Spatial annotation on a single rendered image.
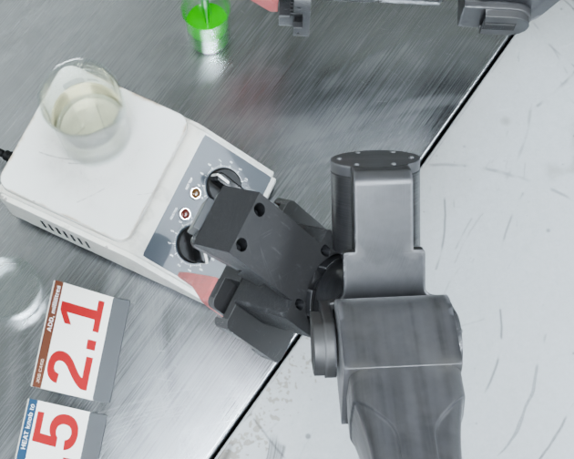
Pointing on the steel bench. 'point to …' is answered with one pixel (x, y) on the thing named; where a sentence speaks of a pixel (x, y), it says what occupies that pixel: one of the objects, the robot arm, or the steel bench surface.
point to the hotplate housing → (133, 252)
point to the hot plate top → (151, 122)
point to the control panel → (204, 166)
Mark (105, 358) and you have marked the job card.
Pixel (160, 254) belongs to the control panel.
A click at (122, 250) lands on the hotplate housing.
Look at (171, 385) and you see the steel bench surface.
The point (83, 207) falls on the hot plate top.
